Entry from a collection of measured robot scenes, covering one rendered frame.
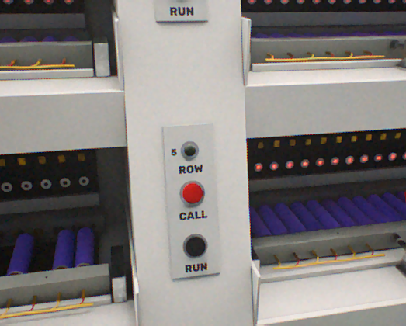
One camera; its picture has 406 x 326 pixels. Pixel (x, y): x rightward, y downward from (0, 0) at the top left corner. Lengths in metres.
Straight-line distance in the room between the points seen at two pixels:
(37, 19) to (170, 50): 0.22
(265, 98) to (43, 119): 0.17
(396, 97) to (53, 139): 0.29
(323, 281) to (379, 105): 0.17
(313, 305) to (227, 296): 0.09
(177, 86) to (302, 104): 0.11
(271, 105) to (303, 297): 0.18
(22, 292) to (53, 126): 0.15
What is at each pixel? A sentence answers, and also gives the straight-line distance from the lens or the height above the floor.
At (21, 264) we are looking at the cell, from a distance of 0.45.
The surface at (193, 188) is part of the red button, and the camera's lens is 0.34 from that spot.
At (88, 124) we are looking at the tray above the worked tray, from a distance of 0.34.
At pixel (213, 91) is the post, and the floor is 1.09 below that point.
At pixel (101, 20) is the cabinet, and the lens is 0.55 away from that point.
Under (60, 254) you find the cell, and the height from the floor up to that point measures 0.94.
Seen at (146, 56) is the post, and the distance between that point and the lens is 0.34.
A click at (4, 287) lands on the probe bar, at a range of 0.42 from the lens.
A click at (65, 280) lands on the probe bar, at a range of 0.41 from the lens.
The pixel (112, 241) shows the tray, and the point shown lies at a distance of 0.50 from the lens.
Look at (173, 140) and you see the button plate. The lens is 0.34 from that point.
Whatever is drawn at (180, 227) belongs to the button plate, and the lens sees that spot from 0.35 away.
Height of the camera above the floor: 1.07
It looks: 6 degrees down
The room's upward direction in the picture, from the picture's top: 3 degrees counter-clockwise
